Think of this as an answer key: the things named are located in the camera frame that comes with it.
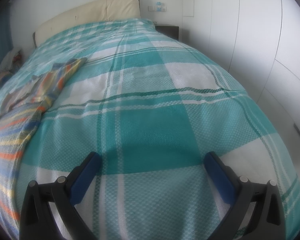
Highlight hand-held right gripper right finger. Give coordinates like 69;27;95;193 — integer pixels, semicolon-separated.
204;151;286;240

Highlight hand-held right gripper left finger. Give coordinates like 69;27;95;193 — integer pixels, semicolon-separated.
19;151;102;240

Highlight striped knit pants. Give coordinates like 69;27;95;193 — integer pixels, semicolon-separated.
0;104;44;222

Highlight striped knit sweater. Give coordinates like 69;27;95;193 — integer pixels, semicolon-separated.
0;57;88;112

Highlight pile of clothes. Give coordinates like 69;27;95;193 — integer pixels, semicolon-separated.
0;49;23;85

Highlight bed with teal plaid cover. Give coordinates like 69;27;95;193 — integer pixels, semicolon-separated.
0;17;300;240

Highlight white wardrobe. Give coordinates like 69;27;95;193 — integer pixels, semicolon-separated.
182;0;300;160

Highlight dark nightstand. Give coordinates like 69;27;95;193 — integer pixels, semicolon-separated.
155;24;181;41

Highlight blue curtain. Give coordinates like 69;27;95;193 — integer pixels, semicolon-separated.
0;2;14;85

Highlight cream padded headboard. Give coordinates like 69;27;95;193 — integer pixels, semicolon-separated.
32;0;140;48

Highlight wall socket with blue plug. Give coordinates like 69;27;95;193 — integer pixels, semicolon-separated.
149;2;167;12

